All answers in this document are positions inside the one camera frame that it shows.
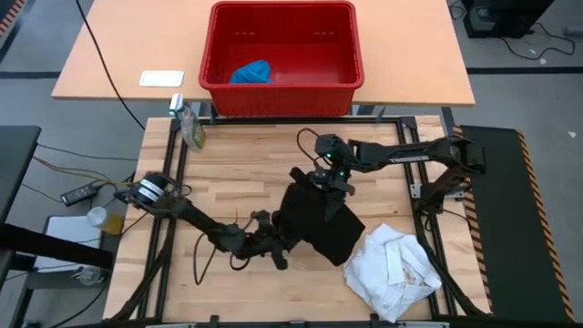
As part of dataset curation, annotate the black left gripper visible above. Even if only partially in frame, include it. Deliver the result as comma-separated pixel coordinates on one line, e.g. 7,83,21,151
245,209,292,263

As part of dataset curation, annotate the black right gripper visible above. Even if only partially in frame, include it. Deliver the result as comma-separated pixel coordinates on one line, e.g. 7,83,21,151
305,166,357,223

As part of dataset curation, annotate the black garment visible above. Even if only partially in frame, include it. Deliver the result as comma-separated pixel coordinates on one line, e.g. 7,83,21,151
276,179,366,268

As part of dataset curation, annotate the white button shirt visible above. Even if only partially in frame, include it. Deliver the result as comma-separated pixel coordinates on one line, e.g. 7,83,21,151
343,222,444,323

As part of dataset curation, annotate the blue garment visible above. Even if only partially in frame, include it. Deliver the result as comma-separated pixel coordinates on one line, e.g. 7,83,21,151
229,58,274,86

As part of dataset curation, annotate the red plastic laundry basket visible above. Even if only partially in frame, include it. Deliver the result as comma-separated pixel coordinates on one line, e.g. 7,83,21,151
198,0,365,118

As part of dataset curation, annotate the clear plastic bottle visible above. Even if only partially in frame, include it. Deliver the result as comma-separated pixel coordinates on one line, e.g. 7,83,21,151
86,206,125,236

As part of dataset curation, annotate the black striped-edge floor mat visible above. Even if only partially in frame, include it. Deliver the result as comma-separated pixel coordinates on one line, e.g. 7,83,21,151
453,125,578,323

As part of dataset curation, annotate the white rectangular device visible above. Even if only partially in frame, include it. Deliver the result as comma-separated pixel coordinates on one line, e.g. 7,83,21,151
138,69,186,88

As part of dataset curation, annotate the black power adapter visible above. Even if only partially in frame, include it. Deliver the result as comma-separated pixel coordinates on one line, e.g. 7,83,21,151
60,180,100,207

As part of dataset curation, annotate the white board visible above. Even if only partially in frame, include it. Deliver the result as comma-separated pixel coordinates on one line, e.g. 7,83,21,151
34,215,102,274

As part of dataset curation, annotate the beige wooden table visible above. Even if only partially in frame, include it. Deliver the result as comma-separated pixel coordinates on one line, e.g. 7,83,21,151
50,0,477,108

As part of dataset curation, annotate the black desk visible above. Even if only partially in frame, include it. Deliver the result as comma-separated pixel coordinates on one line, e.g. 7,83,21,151
0,125,115,292

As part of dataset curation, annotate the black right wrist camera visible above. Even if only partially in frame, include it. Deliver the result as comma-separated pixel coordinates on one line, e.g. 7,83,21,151
290,166,315,187

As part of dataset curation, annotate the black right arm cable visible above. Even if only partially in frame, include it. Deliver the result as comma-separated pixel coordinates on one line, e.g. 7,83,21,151
295,128,322,166

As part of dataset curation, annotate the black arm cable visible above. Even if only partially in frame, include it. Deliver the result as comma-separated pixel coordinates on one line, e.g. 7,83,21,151
192,209,256,287
295,128,322,166

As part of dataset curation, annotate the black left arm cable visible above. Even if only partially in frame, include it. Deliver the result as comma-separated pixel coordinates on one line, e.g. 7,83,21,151
192,209,256,287

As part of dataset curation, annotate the white cable bundle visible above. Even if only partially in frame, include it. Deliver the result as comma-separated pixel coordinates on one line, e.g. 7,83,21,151
70,266,108,287

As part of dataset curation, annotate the long black cable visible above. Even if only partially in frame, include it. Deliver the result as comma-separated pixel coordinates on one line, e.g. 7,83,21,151
74,0,143,127

